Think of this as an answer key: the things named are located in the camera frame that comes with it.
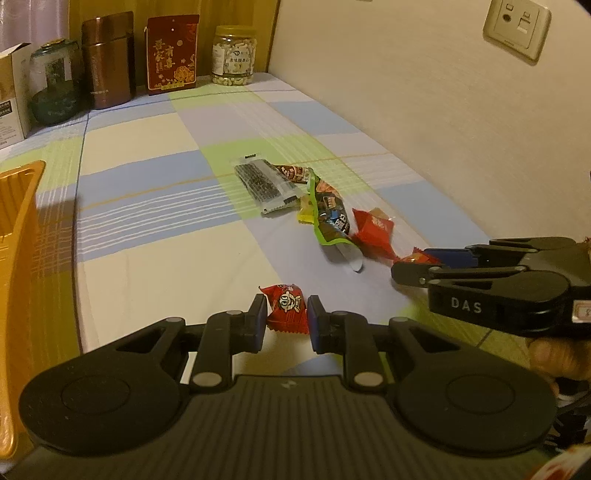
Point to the clear plastic snack packet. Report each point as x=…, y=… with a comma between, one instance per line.
x=348, y=258

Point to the small reddish picture snack packet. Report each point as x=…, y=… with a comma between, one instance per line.
x=328, y=189

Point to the person's right hand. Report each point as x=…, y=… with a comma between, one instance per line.
x=561, y=360

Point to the wall socket plate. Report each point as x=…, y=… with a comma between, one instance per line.
x=517, y=27

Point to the red cartoon face candy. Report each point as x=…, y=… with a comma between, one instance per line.
x=286, y=307

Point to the brown snack packet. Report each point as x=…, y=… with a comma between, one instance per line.
x=293, y=173

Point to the red decorated box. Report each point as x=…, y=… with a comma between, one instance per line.
x=173, y=55

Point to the orange plastic tray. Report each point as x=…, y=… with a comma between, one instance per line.
x=14, y=277

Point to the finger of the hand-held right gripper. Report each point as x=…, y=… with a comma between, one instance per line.
x=415, y=274
x=443, y=256

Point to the black sesame bar packet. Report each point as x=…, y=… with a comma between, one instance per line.
x=263, y=182

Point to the orange red candy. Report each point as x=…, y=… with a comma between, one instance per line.
x=418, y=256

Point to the yellow candy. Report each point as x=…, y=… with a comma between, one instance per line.
x=305, y=211

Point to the clear plastic nut jar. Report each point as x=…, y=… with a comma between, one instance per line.
x=234, y=55

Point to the green glass jar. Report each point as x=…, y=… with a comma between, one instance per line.
x=55, y=87

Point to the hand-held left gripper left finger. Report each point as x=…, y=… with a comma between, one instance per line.
x=263, y=321

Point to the brown metal canister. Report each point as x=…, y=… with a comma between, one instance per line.
x=108, y=60

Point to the green edged dark snack packet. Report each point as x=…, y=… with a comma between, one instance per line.
x=333, y=221

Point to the white cardboard box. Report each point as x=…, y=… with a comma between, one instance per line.
x=11, y=101

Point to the pale curtain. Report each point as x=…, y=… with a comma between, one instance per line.
x=27, y=23

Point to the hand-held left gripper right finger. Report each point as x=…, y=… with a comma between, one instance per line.
x=314, y=323

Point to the red candy packet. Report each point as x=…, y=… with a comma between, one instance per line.
x=374, y=233

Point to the tan candy wrapper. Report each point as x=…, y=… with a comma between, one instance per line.
x=381, y=213

